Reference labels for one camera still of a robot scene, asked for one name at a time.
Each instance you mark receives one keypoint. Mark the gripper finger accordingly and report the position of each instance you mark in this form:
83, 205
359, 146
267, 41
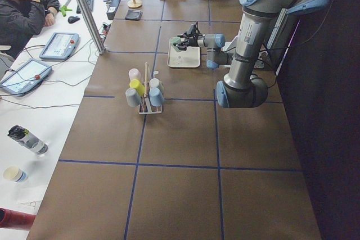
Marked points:
184, 35
180, 46

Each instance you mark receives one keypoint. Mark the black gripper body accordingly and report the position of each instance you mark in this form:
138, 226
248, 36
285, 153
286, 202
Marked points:
192, 41

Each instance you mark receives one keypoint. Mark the green cup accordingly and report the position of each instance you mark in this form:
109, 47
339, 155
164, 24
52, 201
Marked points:
175, 40

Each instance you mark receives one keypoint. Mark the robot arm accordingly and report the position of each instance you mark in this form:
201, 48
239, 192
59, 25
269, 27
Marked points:
239, 87

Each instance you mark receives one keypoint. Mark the cream rabbit tray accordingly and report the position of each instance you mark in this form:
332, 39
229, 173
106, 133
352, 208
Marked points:
190, 58

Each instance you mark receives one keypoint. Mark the beige cup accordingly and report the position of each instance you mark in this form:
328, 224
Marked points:
156, 83

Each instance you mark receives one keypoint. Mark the pink cup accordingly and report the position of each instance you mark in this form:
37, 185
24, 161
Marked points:
134, 74

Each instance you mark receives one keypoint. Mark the blue cup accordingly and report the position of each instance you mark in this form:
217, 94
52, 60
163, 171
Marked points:
156, 97

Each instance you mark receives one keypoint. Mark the yellow cup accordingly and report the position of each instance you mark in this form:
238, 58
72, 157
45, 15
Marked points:
138, 86

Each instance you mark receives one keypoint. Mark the grey cup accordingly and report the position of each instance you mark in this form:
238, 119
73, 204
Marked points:
132, 97

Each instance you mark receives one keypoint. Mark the paper cup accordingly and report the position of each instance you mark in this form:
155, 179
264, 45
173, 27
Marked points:
15, 174

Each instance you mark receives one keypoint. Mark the grey folded cloth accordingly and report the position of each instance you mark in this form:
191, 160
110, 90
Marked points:
133, 15

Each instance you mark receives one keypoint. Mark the black power strip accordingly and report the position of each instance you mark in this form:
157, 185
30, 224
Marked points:
112, 6

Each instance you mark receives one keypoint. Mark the black computer mouse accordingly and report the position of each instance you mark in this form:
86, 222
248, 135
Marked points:
73, 19

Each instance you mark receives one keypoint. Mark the far teach pendant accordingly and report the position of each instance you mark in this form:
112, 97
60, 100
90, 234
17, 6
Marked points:
59, 47

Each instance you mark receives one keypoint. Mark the teach pendant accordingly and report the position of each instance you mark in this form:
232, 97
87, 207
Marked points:
59, 47
26, 77

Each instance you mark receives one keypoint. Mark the green plastic toy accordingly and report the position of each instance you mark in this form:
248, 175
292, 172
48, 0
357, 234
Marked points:
64, 10

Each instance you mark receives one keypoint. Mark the near teach pendant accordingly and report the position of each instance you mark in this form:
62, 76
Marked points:
26, 77

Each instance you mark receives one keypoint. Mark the seated person in black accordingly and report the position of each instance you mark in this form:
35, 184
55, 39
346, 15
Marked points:
23, 19

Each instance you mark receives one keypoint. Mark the clear water bottle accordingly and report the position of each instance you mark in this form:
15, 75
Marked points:
27, 139

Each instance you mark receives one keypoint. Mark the red bottle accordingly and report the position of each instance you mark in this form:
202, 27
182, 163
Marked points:
12, 219

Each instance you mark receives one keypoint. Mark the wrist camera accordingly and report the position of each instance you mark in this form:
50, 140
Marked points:
193, 30

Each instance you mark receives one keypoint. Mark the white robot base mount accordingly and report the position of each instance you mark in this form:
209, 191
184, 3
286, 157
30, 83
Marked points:
230, 48

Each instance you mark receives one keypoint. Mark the white wire cup rack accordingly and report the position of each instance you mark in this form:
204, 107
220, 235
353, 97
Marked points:
145, 106

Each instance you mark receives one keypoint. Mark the aluminium frame post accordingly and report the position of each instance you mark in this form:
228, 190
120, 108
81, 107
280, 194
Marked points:
91, 26

